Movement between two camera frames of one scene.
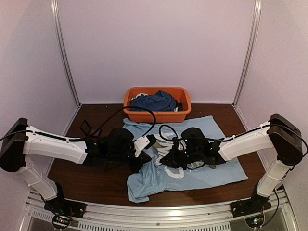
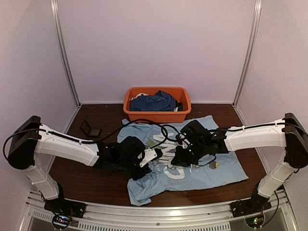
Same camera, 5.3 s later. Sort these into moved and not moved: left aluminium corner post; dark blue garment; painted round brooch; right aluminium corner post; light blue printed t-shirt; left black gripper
Moved: left black gripper; light blue printed t-shirt
Not moved: left aluminium corner post; dark blue garment; right aluminium corner post; painted round brooch
